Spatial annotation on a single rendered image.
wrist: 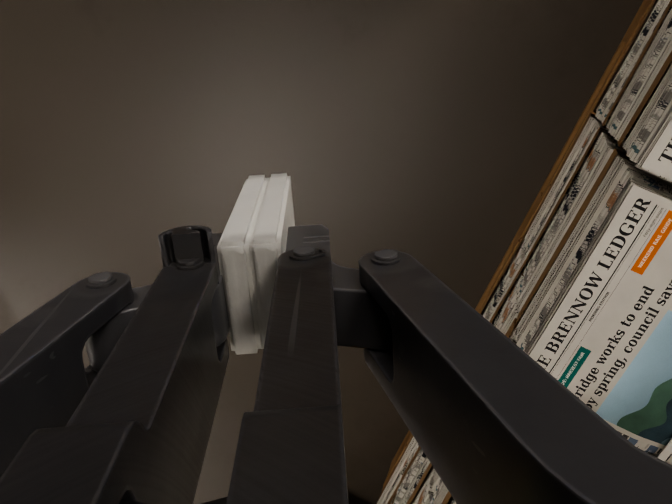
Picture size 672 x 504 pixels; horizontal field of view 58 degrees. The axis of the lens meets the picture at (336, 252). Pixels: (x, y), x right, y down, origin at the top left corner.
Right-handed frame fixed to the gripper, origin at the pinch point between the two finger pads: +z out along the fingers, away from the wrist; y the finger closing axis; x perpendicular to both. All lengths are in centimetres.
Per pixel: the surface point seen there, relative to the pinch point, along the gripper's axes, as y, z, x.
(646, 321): 36, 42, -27
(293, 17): -3, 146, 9
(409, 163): 24, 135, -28
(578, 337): 30, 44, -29
